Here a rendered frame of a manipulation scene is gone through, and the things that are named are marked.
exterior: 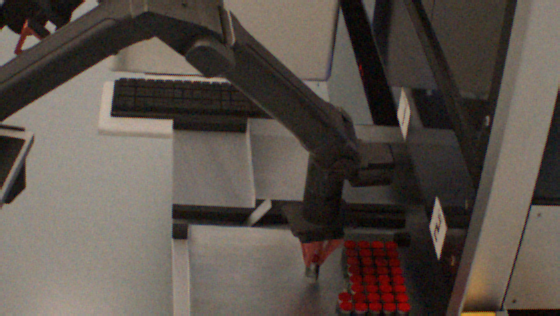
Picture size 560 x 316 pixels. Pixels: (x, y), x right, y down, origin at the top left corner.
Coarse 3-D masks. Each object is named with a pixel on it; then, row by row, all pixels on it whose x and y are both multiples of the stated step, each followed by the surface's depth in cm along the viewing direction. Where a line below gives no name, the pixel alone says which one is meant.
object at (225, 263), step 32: (192, 224) 189; (192, 256) 187; (224, 256) 188; (256, 256) 189; (288, 256) 190; (192, 288) 180; (224, 288) 181; (256, 288) 182; (288, 288) 183; (320, 288) 183
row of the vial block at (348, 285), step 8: (344, 248) 186; (352, 248) 186; (344, 256) 186; (352, 256) 184; (344, 264) 185; (352, 264) 182; (344, 272) 184; (352, 272) 180; (360, 272) 181; (344, 280) 184; (352, 280) 179; (360, 280) 179; (344, 288) 183; (352, 288) 177; (360, 288) 177; (352, 296) 177; (360, 296) 175; (352, 304) 176; (360, 304) 174; (352, 312) 176; (360, 312) 173
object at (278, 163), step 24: (264, 120) 218; (264, 144) 218; (288, 144) 218; (264, 168) 211; (288, 168) 212; (408, 168) 216; (264, 192) 204; (288, 192) 205; (360, 192) 208; (384, 192) 208; (408, 192) 209; (408, 216) 201
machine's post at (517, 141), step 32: (544, 0) 134; (512, 32) 142; (544, 32) 137; (512, 64) 142; (544, 64) 139; (512, 96) 142; (544, 96) 142; (512, 128) 144; (544, 128) 145; (512, 160) 147; (480, 192) 155; (512, 192) 150; (480, 224) 154; (512, 224) 153; (480, 256) 155; (512, 256) 156; (480, 288) 159
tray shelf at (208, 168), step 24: (192, 144) 215; (216, 144) 216; (240, 144) 217; (192, 168) 209; (216, 168) 210; (240, 168) 210; (192, 192) 202; (216, 192) 203; (240, 192) 204; (432, 240) 198; (408, 264) 191; (432, 264) 192; (408, 288) 186; (432, 288) 186; (432, 312) 181
